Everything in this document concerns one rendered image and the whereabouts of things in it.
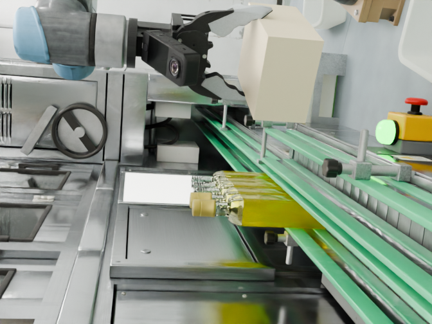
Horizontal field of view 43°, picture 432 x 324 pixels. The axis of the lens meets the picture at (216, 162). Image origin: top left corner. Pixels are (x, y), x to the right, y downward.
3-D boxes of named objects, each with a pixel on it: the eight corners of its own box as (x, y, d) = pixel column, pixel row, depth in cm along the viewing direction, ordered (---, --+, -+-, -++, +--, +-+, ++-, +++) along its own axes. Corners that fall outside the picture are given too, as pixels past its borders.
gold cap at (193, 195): (209, 204, 118) (188, 204, 118) (210, 189, 117) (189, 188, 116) (211, 212, 115) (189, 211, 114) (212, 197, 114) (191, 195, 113)
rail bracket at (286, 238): (321, 261, 117) (260, 259, 115) (325, 230, 116) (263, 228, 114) (328, 268, 113) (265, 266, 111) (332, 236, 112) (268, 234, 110)
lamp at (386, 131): (386, 143, 101) (371, 141, 101) (389, 118, 101) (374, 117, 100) (397, 146, 97) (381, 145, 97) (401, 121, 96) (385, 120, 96)
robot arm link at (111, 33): (94, 22, 73) (94, 78, 77) (129, 25, 74) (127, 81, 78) (99, 6, 80) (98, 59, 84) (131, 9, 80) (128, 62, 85)
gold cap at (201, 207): (216, 202, 108) (194, 200, 108) (215, 219, 109) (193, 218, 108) (213, 197, 112) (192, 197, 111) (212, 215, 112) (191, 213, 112)
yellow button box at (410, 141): (419, 150, 104) (382, 148, 103) (425, 111, 103) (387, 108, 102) (439, 157, 97) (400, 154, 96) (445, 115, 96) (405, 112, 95)
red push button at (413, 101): (398, 114, 100) (401, 96, 100) (418, 116, 101) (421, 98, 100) (409, 117, 97) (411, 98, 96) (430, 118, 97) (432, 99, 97)
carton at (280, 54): (296, 6, 85) (248, 2, 84) (324, 41, 71) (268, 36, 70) (281, 78, 91) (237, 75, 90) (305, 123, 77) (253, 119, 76)
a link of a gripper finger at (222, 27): (258, -18, 80) (202, 13, 81) (265, -7, 75) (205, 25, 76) (267, 1, 81) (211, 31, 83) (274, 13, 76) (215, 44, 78)
